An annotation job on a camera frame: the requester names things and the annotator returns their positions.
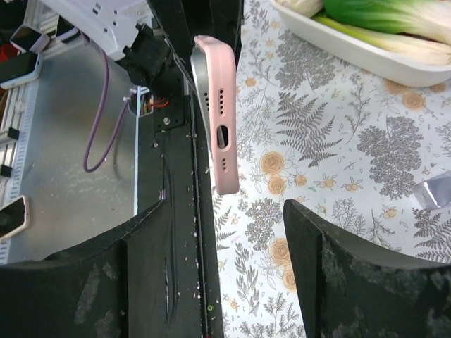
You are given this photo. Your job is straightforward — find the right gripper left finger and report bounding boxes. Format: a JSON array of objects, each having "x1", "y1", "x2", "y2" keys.
[{"x1": 0, "y1": 199, "x2": 225, "y2": 338}]

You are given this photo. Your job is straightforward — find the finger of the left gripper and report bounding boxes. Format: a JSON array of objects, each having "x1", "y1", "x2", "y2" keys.
[
  {"x1": 147, "y1": 0, "x2": 197, "y2": 85},
  {"x1": 209, "y1": 0, "x2": 244, "y2": 66}
]

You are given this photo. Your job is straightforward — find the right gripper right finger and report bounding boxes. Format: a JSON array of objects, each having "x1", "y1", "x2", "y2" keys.
[{"x1": 283, "y1": 199, "x2": 450, "y2": 337}]

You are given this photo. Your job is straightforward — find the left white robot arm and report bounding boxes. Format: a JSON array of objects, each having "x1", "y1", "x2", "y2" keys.
[{"x1": 45, "y1": 1, "x2": 243, "y2": 100}]

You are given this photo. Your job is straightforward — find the phone in cream case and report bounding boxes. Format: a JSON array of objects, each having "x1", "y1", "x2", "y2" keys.
[{"x1": 1, "y1": 195, "x2": 30, "y2": 241}]

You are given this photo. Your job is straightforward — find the phone in lavender case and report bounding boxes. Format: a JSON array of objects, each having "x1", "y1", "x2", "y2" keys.
[{"x1": 10, "y1": 24, "x2": 50, "y2": 54}]

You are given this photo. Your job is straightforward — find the black phone blue case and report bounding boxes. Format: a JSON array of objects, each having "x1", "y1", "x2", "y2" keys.
[{"x1": 1, "y1": 51, "x2": 42, "y2": 90}]

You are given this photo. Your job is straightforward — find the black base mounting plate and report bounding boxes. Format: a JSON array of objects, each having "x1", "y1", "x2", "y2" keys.
[{"x1": 135, "y1": 89, "x2": 225, "y2": 337}]

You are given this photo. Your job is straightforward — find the white king oyster mushroom toy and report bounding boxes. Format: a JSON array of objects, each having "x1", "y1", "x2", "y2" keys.
[{"x1": 276, "y1": 0, "x2": 323, "y2": 18}]

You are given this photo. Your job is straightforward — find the floral patterned table mat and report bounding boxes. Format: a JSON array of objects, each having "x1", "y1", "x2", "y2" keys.
[{"x1": 213, "y1": 1, "x2": 450, "y2": 337}]

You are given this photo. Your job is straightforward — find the green bok choy toy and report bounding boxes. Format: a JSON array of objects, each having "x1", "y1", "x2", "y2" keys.
[{"x1": 312, "y1": 0, "x2": 450, "y2": 66}]

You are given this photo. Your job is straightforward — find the cream oval plastic tray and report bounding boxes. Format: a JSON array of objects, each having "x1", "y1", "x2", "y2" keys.
[{"x1": 270, "y1": 1, "x2": 450, "y2": 87}]

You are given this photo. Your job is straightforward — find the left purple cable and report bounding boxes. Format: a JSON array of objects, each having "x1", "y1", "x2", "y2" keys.
[{"x1": 82, "y1": 45, "x2": 137, "y2": 173}]

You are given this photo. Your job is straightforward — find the white slotted cable duct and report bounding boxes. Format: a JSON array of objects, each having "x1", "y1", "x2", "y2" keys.
[{"x1": 0, "y1": 82, "x2": 39, "y2": 265}]

